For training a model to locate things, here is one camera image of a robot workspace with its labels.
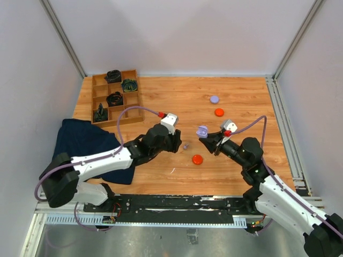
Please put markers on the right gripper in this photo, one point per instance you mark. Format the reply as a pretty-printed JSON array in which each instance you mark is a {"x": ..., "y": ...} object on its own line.
[{"x": 211, "y": 142}]

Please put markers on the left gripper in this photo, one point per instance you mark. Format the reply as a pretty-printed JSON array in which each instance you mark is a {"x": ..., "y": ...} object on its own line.
[{"x": 175, "y": 141}]

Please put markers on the purple earbud case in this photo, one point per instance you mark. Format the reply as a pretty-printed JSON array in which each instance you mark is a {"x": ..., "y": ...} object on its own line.
[
  {"x": 202, "y": 131},
  {"x": 214, "y": 99}
]

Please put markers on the orange earbud case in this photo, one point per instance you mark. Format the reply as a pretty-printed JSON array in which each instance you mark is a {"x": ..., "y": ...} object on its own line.
[
  {"x": 219, "y": 112},
  {"x": 197, "y": 159}
]

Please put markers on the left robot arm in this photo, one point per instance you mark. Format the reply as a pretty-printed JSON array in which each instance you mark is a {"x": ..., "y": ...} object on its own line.
[{"x": 65, "y": 178}]

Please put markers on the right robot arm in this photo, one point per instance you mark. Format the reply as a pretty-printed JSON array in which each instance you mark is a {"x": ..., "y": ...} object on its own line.
[{"x": 320, "y": 233}]

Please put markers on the rolled black orange tie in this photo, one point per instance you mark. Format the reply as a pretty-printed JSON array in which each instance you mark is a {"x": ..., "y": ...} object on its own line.
[{"x": 115, "y": 99}]

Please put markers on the rolled green patterned tie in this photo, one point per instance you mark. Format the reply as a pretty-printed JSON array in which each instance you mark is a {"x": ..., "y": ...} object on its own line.
[{"x": 129, "y": 85}]

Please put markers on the folded dark tie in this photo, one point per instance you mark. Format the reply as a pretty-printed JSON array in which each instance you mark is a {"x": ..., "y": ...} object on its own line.
[{"x": 101, "y": 114}]

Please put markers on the rolled black tie top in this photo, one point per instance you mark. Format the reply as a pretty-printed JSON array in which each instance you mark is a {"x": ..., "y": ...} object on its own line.
[{"x": 113, "y": 76}]

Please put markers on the wooden compartment tray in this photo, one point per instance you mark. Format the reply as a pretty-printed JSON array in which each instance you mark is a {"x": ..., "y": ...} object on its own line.
[{"x": 101, "y": 89}]

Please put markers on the dark blue cloth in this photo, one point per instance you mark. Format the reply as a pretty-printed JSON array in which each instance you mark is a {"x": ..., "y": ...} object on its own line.
[{"x": 81, "y": 138}]

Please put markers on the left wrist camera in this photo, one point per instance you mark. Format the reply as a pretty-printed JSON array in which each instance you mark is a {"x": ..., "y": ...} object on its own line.
[{"x": 170, "y": 122}]

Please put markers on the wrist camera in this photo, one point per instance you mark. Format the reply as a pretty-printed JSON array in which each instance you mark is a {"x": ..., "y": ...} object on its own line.
[
  {"x": 170, "y": 122},
  {"x": 228, "y": 127}
]

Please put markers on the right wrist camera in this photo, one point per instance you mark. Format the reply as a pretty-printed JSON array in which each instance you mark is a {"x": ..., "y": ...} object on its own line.
[{"x": 228, "y": 127}]

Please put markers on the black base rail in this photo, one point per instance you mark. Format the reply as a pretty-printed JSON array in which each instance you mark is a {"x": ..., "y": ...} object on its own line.
[{"x": 171, "y": 209}]

